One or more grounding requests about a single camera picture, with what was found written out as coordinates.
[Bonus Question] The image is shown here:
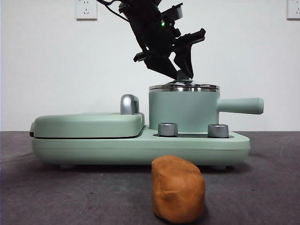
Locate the glass lid with green knob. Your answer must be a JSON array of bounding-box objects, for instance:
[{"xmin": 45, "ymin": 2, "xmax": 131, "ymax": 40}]
[{"xmin": 149, "ymin": 69, "xmax": 220, "ymax": 91}]

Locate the brown potato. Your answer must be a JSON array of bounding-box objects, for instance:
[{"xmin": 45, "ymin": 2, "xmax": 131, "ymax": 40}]
[{"xmin": 151, "ymin": 155, "xmax": 206, "ymax": 224}]

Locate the silver control knob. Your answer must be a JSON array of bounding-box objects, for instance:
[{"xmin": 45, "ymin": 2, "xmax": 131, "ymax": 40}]
[
  {"xmin": 207, "ymin": 123, "xmax": 229, "ymax": 138},
  {"xmin": 158, "ymin": 122, "xmax": 179, "ymax": 137}
]

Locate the mint green breakfast machine base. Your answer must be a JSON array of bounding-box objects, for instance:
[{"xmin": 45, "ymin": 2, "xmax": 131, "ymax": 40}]
[{"xmin": 31, "ymin": 124, "xmax": 251, "ymax": 170}]

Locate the mint green griddle cover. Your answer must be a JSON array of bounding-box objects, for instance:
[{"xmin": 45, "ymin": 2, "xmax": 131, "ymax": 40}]
[{"xmin": 30, "ymin": 112, "xmax": 145, "ymax": 139}]

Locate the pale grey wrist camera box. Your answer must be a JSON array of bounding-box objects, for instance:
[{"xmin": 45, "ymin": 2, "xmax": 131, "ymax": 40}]
[{"xmin": 163, "ymin": 2, "xmax": 184, "ymax": 21}]

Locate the mint green handled pot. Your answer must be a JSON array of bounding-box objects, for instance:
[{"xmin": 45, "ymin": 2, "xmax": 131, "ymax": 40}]
[{"xmin": 148, "ymin": 84, "xmax": 265, "ymax": 132}]

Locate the thin black cable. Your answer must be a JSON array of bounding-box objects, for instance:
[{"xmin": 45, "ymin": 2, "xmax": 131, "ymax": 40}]
[{"xmin": 96, "ymin": 0, "xmax": 132, "ymax": 24}]

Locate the chrome griddle cover handle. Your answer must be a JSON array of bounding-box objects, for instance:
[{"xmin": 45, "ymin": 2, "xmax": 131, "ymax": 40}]
[{"xmin": 120, "ymin": 94, "xmax": 141, "ymax": 115}]

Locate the white wall socket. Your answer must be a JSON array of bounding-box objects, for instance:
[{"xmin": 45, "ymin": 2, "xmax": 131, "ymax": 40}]
[
  {"xmin": 75, "ymin": 0, "xmax": 98, "ymax": 21},
  {"xmin": 287, "ymin": 0, "xmax": 300, "ymax": 21}
]

